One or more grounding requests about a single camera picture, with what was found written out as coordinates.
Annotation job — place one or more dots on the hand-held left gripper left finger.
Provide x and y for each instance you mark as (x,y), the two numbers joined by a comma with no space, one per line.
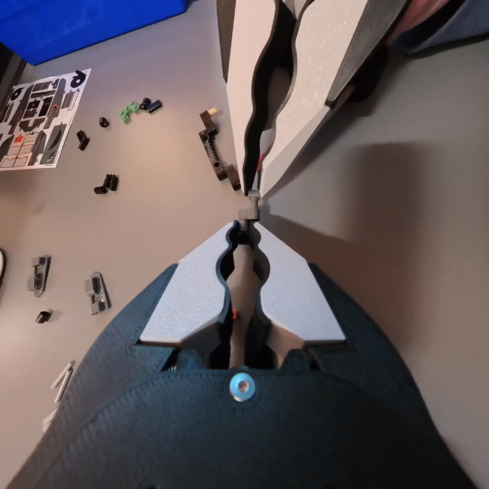
(183,298)

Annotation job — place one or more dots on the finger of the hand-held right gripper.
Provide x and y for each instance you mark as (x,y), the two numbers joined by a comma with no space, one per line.
(317,57)
(244,57)

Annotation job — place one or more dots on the small black lego piece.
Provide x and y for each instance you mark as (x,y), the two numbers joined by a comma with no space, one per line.
(144,103)

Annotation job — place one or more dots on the grey lego cross connector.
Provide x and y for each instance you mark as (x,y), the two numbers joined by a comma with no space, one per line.
(249,214)

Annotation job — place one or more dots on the person's right forearm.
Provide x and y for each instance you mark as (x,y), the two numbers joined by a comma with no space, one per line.
(462,32)

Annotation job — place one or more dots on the black lego angled connector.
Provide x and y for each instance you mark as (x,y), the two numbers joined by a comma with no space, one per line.
(83,140)

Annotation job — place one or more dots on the light grey lego axle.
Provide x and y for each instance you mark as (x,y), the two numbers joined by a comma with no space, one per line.
(46,426)
(49,414)
(63,387)
(63,373)

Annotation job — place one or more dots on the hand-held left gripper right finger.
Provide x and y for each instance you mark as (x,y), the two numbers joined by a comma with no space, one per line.
(298,301)

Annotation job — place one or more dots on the blue storage bin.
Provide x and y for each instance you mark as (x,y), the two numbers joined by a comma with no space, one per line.
(76,26)

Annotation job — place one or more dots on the green lego plate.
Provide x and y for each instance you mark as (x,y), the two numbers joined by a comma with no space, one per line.
(128,112)

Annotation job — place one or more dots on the grey lego panel piece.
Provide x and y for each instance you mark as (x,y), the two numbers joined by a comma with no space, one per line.
(97,292)
(40,275)

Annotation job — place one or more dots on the black lego pin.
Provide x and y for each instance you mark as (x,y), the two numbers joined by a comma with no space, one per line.
(103,121)
(101,189)
(44,316)

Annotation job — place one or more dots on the black lego gear rack assembly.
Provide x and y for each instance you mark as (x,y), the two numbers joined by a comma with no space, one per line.
(211,149)

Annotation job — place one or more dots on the grey lego axle pin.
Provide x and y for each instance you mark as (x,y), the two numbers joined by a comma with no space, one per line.
(254,198)

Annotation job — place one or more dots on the lego sticker sheet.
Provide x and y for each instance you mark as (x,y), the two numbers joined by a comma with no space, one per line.
(38,118)

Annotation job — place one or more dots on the dark lego slope piece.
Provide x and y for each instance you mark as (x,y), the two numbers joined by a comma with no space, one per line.
(155,106)

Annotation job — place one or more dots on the person's right hand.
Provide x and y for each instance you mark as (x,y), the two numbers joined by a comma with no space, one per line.
(424,13)

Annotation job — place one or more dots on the black lego block connector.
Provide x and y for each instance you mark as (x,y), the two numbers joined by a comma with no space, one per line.
(111,180)

